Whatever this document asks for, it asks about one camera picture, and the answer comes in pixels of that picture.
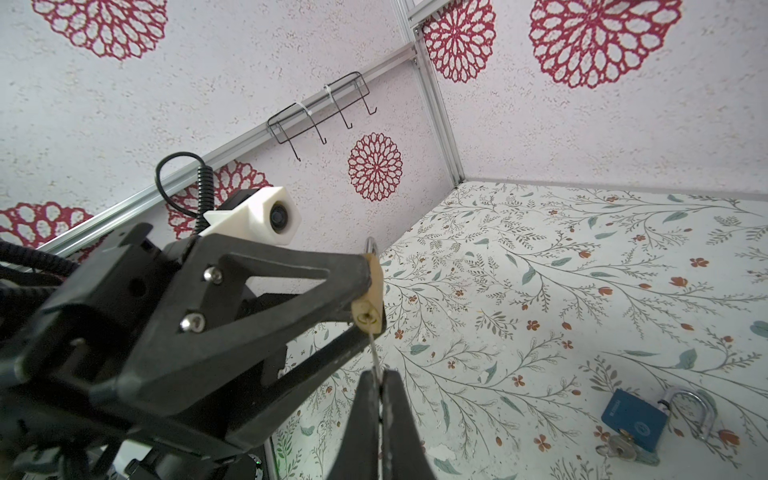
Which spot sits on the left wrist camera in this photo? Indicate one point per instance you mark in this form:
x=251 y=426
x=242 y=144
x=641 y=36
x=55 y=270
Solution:
x=266 y=215

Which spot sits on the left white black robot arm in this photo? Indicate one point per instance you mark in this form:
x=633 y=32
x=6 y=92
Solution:
x=36 y=273

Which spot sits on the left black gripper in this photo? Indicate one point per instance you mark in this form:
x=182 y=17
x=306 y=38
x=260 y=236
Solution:
x=202 y=349

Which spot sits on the black wire wall basket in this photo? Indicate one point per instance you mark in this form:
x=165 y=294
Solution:
x=333 y=100

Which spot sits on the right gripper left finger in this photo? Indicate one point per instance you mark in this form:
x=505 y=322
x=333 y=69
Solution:
x=357 y=458

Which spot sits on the silver key with ring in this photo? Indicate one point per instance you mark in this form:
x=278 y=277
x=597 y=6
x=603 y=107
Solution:
x=622 y=448

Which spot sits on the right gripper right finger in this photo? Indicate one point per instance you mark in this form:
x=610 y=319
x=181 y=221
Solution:
x=403 y=457

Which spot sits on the small silver key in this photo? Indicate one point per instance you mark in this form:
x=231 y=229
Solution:
x=377 y=372

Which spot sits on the small brass padlock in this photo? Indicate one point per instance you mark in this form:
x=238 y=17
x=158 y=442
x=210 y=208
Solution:
x=368 y=310

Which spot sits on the blue padlock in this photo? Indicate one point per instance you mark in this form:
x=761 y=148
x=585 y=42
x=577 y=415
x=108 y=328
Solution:
x=642 y=421

